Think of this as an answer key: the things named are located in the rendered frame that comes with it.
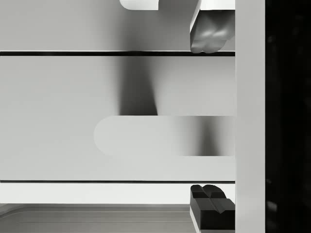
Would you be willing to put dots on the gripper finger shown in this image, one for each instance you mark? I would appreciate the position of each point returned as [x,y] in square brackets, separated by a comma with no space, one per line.
[213,216]
[211,31]

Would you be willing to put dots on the white cabinet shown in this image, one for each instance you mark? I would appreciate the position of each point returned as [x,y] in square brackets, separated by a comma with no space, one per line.
[60,97]

